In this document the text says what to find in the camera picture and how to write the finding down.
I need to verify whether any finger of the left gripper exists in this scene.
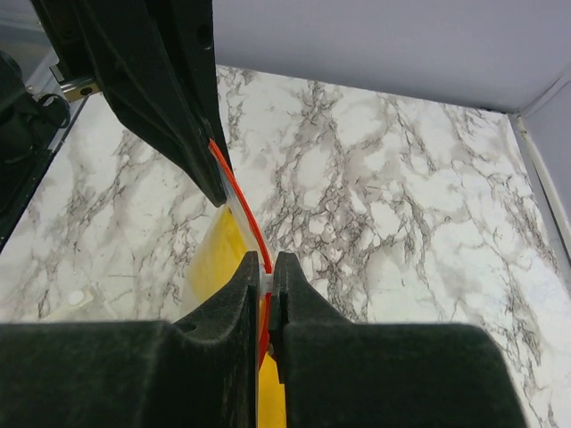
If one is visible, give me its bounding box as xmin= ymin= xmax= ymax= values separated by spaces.
xmin=33 ymin=1 xmax=223 ymax=206
xmin=151 ymin=0 xmax=229 ymax=159

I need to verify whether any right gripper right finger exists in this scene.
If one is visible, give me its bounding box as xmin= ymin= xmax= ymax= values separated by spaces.
xmin=269 ymin=252 xmax=526 ymax=427

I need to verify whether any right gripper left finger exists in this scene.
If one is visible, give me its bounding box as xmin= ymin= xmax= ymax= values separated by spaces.
xmin=1 ymin=252 xmax=260 ymax=427

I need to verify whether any red zipper clear bag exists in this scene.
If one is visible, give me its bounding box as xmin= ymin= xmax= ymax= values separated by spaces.
xmin=183 ymin=139 xmax=286 ymax=427

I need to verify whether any yellow pear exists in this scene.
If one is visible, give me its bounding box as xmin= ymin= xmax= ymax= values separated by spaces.
xmin=181 ymin=206 xmax=286 ymax=427

